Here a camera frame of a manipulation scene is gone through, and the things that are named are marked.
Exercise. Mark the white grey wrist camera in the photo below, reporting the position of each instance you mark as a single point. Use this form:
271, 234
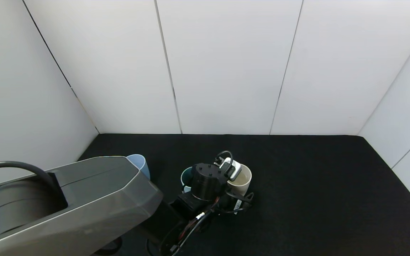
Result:
234, 170

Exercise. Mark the blue plastic cup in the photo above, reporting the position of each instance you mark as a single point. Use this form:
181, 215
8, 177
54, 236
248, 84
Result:
141, 164

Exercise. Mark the grey and black left robot arm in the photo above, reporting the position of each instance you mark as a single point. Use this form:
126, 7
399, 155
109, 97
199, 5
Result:
84, 199

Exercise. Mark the beige plastic cup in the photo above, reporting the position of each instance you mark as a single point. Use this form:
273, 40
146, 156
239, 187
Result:
245, 179

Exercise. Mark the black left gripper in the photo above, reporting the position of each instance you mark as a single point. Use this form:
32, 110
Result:
208, 181

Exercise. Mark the mint green plastic cup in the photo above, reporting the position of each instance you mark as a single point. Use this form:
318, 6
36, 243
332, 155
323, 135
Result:
185, 179

